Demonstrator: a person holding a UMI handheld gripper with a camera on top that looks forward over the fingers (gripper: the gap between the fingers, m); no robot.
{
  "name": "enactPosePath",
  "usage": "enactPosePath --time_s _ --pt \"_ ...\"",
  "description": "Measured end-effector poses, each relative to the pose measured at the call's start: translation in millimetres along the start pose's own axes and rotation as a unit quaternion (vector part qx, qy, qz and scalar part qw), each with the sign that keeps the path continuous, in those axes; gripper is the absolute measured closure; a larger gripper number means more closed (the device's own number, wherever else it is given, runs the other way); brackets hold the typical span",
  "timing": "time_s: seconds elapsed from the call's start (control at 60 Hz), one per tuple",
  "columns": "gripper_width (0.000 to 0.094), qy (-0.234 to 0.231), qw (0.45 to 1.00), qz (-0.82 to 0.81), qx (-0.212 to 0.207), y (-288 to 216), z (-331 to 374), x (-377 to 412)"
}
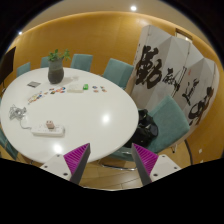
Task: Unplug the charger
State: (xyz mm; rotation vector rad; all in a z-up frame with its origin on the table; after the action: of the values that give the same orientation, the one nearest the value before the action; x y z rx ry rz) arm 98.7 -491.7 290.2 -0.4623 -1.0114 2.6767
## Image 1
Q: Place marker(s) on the teal chair back middle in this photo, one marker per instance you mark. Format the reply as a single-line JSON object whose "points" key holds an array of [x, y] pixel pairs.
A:
{"points": [[82, 62]]}

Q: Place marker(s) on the dark ceramic plant pot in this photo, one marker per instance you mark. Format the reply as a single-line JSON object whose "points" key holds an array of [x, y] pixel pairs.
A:
{"points": [[55, 72]]}

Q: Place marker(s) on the white power strip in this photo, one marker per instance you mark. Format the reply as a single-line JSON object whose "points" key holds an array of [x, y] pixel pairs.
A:
{"points": [[43, 130]]}

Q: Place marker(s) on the green plant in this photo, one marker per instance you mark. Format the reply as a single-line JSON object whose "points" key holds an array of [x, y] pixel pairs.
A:
{"points": [[56, 55]]}

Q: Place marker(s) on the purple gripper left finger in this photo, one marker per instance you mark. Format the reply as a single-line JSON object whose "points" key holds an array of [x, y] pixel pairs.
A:
{"points": [[69, 166]]}

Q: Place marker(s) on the calligraphy folding screen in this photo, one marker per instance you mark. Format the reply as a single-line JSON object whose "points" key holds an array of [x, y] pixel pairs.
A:
{"points": [[168, 65]]}

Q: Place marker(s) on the teal chair far left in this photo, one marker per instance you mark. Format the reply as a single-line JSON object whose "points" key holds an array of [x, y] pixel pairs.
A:
{"points": [[23, 69]]}

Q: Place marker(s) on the green small object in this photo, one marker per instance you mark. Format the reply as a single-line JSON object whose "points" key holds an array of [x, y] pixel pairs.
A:
{"points": [[85, 87]]}

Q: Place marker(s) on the colourful stickers row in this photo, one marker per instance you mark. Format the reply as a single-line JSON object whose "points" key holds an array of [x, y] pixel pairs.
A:
{"points": [[42, 94]]}

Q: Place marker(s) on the teal chair back right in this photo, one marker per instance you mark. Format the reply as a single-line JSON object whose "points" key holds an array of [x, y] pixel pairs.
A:
{"points": [[118, 72]]}

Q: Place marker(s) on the round white table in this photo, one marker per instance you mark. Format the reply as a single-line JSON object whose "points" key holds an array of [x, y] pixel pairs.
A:
{"points": [[104, 116]]}

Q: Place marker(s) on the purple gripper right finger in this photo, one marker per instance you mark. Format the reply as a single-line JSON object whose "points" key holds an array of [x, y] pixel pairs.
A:
{"points": [[152, 167]]}

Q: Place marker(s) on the small grey square card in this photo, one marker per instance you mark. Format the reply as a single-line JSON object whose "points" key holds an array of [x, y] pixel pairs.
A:
{"points": [[33, 84]]}

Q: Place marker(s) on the black bag on chair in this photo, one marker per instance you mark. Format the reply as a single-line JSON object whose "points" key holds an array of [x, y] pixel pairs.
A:
{"points": [[146, 130]]}

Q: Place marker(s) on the small pink charger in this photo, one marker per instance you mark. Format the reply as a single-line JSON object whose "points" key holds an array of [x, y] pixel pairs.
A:
{"points": [[50, 124]]}

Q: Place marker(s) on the teal chair front left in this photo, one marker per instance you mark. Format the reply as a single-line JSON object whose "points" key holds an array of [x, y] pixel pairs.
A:
{"points": [[7, 145]]}

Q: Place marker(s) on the teal chair back left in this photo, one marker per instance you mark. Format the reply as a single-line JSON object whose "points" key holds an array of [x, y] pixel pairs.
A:
{"points": [[44, 62]]}

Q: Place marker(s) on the dark wall screen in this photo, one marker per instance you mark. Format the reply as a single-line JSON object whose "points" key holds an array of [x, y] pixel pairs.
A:
{"points": [[6, 67]]}

